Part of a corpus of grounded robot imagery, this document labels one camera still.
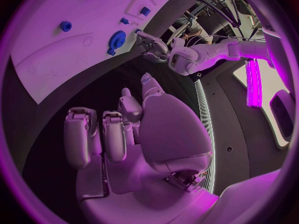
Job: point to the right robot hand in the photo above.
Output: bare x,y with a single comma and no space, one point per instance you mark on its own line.
172,134

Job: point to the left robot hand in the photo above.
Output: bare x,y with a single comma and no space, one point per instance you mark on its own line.
155,46

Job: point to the blue plug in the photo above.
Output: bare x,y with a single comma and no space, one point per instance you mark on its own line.
137,30

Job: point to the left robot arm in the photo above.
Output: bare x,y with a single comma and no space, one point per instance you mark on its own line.
210,52

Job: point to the white task board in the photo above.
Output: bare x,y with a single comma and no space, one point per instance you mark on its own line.
70,59

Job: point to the blue block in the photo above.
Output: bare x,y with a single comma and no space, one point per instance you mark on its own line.
145,11

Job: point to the blue gear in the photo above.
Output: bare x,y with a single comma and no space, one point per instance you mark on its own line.
117,39

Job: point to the person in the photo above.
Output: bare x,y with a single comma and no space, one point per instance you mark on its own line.
196,29

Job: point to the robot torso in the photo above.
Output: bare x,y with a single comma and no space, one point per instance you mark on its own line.
233,134

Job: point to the blue hollow cylinder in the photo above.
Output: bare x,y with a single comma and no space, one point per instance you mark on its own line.
65,26

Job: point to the glowing light bar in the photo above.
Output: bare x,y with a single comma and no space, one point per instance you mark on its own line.
253,82

